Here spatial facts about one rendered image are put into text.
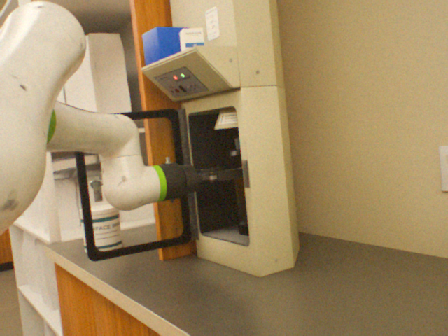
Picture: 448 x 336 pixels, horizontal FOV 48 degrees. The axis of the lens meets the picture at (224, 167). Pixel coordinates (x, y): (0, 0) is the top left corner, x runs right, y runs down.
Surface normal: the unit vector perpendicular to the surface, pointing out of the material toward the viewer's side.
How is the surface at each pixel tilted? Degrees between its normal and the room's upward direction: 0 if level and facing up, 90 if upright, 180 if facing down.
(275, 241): 90
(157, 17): 90
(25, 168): 98
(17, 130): 71
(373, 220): 90
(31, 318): 90
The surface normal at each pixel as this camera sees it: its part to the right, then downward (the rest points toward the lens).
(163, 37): 0.53, 0.01
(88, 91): -0.09, 0.19
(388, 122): -0.84, 0.13
